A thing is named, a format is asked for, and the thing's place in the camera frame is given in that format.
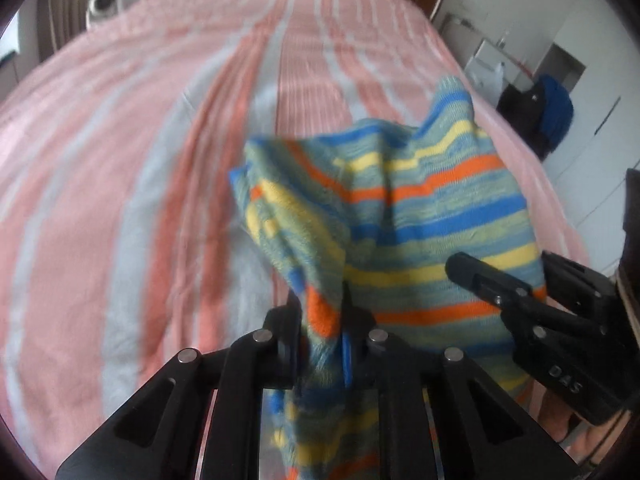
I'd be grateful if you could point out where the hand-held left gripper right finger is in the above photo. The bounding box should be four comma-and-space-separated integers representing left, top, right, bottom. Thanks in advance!
340, 282, 596, 480

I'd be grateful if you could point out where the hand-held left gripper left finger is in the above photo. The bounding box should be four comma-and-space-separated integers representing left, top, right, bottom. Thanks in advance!
55, 305, 306, 480

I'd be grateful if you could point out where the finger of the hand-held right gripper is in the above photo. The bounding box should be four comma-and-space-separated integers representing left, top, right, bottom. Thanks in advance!
445, 252, 551, 312
542, 251, 618, 318

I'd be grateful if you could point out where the striped knit sweater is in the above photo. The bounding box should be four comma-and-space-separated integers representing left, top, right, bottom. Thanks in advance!
229, 76, 548, 480

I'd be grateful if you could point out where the person's right hand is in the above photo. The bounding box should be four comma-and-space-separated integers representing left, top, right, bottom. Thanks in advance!
539, 387, 593, 466

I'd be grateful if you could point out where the white wardrobe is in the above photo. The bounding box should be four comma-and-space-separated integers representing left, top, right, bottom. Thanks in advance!
532, 40, 640, 281

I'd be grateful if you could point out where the blue garment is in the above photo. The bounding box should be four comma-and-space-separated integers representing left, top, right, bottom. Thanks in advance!
536, 74, 574, 148

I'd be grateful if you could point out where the white desk with drawer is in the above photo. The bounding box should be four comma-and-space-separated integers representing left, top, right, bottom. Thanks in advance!
465, 40, 521, 91

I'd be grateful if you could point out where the pink striped bed blanket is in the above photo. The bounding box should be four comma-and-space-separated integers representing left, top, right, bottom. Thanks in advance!
0, 0, 593, 466

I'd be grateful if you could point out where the small white round fan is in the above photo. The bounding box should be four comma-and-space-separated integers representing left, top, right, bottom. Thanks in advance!
85, 0, 121, 26

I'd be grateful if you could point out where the beige curtain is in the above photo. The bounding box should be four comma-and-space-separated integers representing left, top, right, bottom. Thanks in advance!
35, 0, 101, 61

